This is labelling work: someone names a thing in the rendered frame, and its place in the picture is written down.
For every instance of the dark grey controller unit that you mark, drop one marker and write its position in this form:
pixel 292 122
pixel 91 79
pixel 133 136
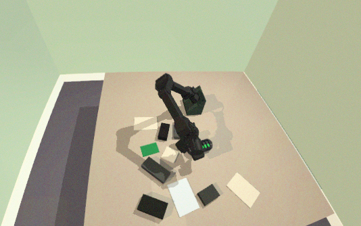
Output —
pixel 207 145

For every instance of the green flat rectangular card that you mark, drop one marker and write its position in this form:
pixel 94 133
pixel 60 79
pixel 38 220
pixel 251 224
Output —
pixel 149 149

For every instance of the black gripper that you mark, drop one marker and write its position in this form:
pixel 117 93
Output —
pixel 198 156

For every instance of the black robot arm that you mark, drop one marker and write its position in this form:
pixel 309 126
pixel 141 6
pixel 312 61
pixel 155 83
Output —
pixel 164 85

